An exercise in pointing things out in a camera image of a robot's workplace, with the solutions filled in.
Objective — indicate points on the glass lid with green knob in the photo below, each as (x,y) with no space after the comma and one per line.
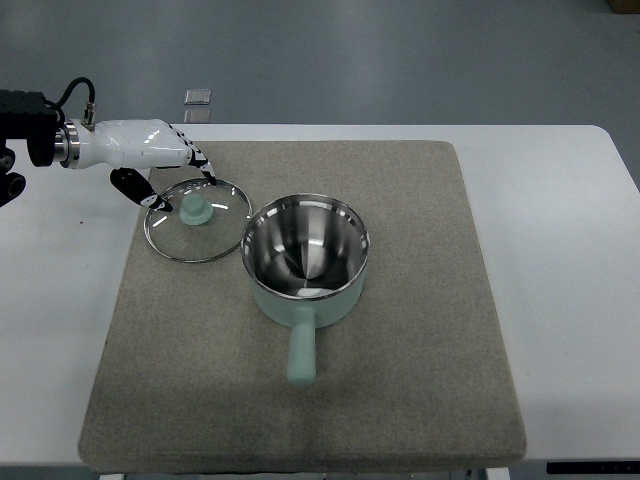
(206,223)

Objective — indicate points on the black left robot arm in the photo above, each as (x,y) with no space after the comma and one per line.
(42,124)

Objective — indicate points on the metal floor plate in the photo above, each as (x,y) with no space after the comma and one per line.
(197,116)
(198,96)

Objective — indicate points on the mint green saucepan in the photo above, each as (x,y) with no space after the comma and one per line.
(306,256)

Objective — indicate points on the cardboard box corner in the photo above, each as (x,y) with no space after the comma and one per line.
(625,6)

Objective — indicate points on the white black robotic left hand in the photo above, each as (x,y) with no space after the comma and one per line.
(129,146)

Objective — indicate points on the black table control panel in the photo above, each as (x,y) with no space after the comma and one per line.
(593,468)

